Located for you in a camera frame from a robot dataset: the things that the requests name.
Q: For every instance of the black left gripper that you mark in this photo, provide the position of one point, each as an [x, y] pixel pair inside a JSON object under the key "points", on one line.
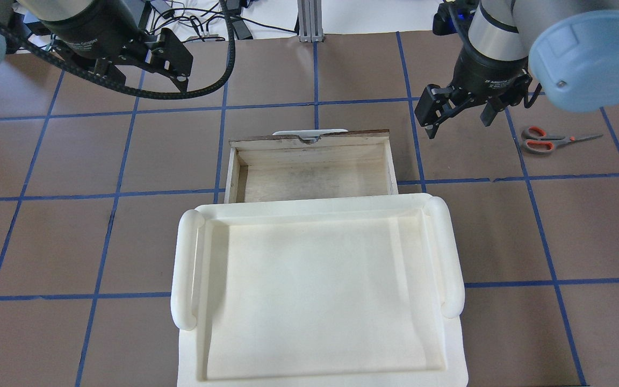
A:
{"points": [[88, 38]]}

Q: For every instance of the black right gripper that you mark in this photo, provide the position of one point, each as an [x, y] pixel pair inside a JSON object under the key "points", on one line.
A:
{"points": [[486, 73]]}

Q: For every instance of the grey orange scissors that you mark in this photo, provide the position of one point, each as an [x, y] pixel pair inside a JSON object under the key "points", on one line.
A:
{"points": [[539, 142]]}

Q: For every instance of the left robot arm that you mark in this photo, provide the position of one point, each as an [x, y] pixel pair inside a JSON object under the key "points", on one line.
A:
{"points": [[76, 14]]}

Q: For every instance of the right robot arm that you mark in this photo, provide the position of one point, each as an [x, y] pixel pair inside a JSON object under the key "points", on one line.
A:
{"points": [[514, 50]]}

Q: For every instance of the wooden drawer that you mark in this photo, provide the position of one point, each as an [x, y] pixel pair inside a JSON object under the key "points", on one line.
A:
{"points": [[280, 167]]}

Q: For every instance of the white drawer handle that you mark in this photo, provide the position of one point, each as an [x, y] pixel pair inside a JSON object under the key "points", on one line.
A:
{"points": [[310, 136]]}

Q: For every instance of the aluminium frame post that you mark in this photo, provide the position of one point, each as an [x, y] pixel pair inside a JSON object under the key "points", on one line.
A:
{"points": [[310, 21]]}

